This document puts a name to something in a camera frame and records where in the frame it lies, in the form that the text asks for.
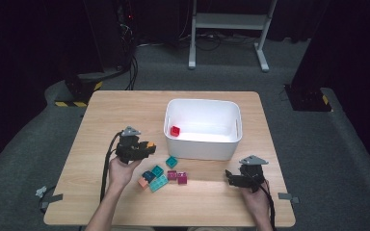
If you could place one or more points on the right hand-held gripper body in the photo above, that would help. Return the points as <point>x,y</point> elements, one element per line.
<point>253,174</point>

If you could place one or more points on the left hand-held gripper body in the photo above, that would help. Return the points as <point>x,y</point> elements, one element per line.
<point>130,149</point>

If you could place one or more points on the orange toy block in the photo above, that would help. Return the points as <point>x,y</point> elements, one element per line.
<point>151,144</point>

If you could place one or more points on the dark blue toy block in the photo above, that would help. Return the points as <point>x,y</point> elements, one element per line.
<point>148,176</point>

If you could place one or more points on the salmon pink toy block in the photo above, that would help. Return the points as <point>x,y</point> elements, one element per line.
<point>143,182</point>

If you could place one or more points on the long light teal toy block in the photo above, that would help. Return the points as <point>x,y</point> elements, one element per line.
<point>158,183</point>

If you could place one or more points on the magenta toy block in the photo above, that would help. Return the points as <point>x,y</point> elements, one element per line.
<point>171,175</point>
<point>182,178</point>

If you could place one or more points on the red toy block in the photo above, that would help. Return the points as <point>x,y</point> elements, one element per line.
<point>175,131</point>

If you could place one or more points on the white plastic bin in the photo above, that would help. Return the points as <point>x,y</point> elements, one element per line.
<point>203,128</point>

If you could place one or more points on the person's left hand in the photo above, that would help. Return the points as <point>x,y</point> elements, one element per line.
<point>122,173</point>

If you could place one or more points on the person's right hand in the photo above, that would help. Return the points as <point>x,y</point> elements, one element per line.
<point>258,205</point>

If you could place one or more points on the grey tape strip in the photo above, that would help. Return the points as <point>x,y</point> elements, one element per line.
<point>287,197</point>
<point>53,199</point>

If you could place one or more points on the black stand with striped base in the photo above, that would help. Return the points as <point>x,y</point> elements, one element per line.
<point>77,89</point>

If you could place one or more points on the black stand with square base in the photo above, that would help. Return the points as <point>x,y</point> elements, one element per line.
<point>308,96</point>

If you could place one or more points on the black equipment rack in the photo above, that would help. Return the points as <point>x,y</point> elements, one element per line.
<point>109,32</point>

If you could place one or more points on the white metal stand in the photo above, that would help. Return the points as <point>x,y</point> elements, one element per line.
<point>228,21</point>

